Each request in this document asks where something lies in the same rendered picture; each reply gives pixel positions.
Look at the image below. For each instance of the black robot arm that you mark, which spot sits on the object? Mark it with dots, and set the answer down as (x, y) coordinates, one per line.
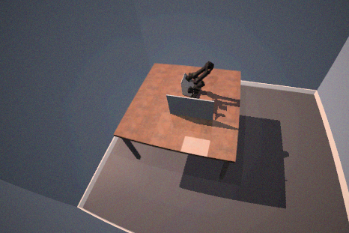
(198, 81)

